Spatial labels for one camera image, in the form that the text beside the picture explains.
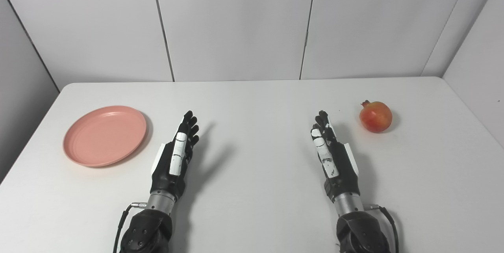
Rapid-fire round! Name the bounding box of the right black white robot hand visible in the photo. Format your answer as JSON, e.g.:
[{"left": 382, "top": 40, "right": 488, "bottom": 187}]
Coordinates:
[{"left": 310, "top": 110, "right": 361, "bottom": 203}]

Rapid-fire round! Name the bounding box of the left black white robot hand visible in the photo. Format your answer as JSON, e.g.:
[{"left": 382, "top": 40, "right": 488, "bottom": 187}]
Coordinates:
[{"left": 150, "top": 110, "right": 200, "bottom": 202}]

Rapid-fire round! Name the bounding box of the red pomegranate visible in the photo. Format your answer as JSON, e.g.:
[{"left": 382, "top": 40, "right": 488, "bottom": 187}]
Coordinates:
[{"left": 359, "top": 100, "right": 393, "bottom": 134}]

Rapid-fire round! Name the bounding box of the pink round plate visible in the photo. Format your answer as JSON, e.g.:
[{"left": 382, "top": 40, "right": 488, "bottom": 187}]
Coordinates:
[{"left": 63, "top": 106, "right": 147, "bottom": 168}]

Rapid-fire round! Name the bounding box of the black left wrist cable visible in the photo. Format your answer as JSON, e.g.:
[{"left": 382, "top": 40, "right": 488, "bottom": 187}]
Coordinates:
[{"left": 113, "top": 202, "right": 148, "bottom": 253}]

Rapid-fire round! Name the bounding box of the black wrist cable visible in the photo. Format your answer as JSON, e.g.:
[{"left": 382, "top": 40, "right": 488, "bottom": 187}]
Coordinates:
[
  {"left": 363, "top": 204, "right": 400, "bottom": 253},
  {"left": 113, "top": 202, "right": 148, "bottom": 253}
]

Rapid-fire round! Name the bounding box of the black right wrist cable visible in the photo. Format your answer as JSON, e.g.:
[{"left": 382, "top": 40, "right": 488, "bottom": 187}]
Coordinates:
[{"left": 363, "top": 204, "right": 400, "bottom": 253}]

